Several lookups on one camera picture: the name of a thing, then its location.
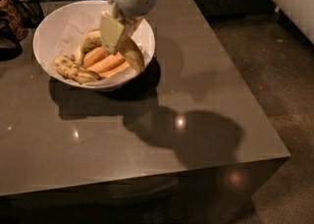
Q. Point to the spotted yellow banana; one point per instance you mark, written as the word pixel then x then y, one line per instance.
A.
pixel 132 54
pixel 70 70

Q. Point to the pale spotted banana back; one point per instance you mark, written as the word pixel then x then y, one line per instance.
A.
pixel 89 41

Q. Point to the white bowl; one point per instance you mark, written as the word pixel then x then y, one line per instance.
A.
pixel 143 36

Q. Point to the white paper bowl liner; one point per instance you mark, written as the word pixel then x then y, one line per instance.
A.
pixel 60 34

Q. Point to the orange plantain middle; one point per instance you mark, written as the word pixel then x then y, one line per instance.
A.
pixel 107 64

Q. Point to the orange plantain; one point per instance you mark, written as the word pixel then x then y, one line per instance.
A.
pixel 107 64
pixel 94 56
pixel 116 70

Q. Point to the orange plantain lower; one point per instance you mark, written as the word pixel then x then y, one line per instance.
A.
pixel 116 70

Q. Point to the orange plantain upper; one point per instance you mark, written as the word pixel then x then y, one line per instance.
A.
pixel 94 56

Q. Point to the brown patterned container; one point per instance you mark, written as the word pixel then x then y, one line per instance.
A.
pixel 9 12

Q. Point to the black wire basket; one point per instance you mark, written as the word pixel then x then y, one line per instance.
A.
pixel 30 12

